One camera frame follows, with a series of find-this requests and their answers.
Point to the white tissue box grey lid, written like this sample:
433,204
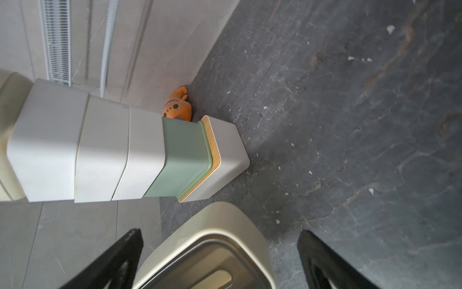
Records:
146,154

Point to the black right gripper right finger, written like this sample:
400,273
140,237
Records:
325,269

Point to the mint green tissue box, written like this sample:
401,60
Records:
188,159

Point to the bamboo lid box edge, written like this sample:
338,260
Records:
42,149

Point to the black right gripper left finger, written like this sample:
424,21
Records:
115,268

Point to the orange plush fish toy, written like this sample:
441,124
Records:
177,106

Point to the white tissue box bamboo lid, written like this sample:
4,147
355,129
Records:
103,150

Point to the white wire mesh basket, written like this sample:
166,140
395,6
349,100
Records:
56,20

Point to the large bamboo lid tissue box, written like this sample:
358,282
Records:
229,159

